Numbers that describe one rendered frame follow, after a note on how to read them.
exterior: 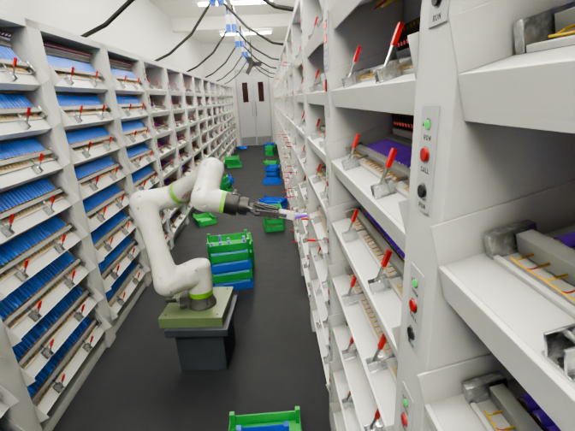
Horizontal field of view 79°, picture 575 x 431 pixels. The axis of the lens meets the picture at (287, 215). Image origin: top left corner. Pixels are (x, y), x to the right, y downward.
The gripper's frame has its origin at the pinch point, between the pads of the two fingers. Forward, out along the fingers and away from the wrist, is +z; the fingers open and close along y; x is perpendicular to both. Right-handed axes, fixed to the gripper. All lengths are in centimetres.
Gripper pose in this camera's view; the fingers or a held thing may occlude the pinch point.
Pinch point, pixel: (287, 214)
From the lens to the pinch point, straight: 146.5
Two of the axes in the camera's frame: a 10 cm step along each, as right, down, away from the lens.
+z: 9.7, 1.9, 1.2
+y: -0.5, -3.2, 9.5
